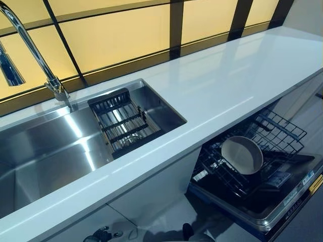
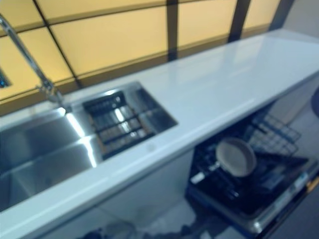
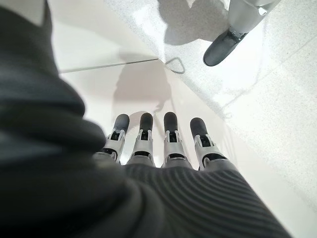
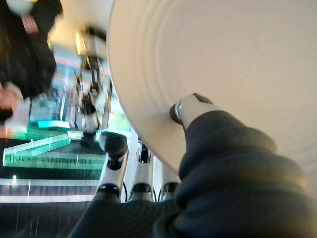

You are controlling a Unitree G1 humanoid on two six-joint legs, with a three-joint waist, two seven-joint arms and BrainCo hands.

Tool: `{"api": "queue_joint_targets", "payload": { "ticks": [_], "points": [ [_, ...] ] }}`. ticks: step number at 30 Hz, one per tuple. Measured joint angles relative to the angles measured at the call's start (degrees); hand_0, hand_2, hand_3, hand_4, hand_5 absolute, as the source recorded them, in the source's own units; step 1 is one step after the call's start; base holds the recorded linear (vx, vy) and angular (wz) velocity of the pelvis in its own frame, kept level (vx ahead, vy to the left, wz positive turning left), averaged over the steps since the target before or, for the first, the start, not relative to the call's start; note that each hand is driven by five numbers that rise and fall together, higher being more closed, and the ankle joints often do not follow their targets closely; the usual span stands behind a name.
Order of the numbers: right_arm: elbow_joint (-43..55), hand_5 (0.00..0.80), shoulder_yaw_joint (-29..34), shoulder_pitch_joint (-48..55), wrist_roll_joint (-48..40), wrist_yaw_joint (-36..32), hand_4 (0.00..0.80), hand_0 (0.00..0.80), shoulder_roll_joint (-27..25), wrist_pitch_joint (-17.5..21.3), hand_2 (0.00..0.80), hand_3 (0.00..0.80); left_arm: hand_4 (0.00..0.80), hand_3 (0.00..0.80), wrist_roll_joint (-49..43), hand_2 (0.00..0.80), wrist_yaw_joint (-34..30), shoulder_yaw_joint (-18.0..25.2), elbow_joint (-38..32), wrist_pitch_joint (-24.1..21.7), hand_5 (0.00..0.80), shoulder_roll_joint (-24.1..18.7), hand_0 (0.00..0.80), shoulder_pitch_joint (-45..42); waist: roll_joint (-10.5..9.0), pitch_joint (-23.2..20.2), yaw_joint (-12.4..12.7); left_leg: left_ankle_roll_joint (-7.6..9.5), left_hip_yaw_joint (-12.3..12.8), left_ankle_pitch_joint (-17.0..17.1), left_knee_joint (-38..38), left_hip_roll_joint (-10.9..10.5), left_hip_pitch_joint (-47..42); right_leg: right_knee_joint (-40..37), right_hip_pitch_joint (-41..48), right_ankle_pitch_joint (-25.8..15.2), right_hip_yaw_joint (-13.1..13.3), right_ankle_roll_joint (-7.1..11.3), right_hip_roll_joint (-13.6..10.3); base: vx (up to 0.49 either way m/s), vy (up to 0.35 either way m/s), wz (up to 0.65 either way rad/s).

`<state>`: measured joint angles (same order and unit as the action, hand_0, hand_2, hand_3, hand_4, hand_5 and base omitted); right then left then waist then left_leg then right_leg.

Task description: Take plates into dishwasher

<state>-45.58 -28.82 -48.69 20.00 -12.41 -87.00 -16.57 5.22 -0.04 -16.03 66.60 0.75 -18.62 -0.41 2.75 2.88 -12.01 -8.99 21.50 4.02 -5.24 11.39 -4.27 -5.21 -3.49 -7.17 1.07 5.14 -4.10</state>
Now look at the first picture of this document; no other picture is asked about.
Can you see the white right robot leg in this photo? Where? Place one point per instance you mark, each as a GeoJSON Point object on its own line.
{"type": "Point", "coordinates": [203, 237]}

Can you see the open dishwasher door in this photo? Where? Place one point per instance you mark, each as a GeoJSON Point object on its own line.
{"type": "Point", "coordinates": [252, 205]}

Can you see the dark left robot hand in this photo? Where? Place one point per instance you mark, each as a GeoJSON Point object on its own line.
{"type": "Point", "coordinates": [102, 234]}

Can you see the black right robot foot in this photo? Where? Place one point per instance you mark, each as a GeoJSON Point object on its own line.
{"type": "Point", "coordinates": [187, 229]}

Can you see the stainless steel kitchen sink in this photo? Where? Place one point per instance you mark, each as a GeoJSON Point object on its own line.
{"type": "Point", "coordinates": [50, 141]}

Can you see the yellow window with dark frame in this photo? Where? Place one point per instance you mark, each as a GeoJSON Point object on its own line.
{"type": "Point", "coordinates": [113, 37]}

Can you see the white cabinet front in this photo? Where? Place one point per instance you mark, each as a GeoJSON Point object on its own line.
{"type": "Point", "coordinates": [151, 186]}

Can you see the chrome gooseneck kitchen faucet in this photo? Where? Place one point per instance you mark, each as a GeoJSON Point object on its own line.
{"type": "Point", "coordinates": [32, 48]}

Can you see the black sink drying rack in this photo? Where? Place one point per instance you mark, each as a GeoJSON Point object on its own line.
{"type": "Point", "coordinates": [108, 94]}

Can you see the beige round plate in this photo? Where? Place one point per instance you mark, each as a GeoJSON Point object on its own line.
{"type": "Point", "coordinates": [243, 156]}

